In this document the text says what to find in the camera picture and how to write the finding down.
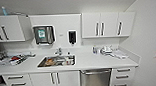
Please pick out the black soap dispenser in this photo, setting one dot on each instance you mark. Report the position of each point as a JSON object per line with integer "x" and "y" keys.
{"x": 72, "y": 37}

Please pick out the small white bottle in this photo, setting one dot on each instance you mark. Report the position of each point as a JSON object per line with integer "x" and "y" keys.
{"x": 98, "y": 51}

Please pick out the steel kitchen sink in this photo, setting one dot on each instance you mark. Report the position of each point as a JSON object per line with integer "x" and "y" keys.
{"x": 71, "y": 61}

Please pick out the steel paper towel dispenser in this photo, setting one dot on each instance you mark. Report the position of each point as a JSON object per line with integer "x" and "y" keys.
{"x": 43, "y": 35}

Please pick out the white drawer unit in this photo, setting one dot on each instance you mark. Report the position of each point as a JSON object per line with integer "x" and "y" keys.
{"x": 17, "y": 84}
{"x": 123, "y": 78}

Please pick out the chrome faucet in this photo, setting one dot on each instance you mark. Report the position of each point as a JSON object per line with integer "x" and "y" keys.
{"x": 58, "y": 51}

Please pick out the stainless steel dishwasher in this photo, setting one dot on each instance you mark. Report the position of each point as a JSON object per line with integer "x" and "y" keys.
{"x": 96, "y": 80}

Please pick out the white sink base cabinet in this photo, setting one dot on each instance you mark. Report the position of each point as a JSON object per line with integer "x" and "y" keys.
{"x": 55, "y": 82}

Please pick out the light blue bottle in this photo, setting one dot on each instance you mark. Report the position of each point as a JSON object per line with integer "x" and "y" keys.
{"x": 5, "y": 11}

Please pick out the white cup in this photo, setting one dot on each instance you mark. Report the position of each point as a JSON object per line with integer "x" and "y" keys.
{"x": 63, "y": 61}

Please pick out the orange bowl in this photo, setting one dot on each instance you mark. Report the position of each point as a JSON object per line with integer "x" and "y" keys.
{"x": 50, "y": 62}

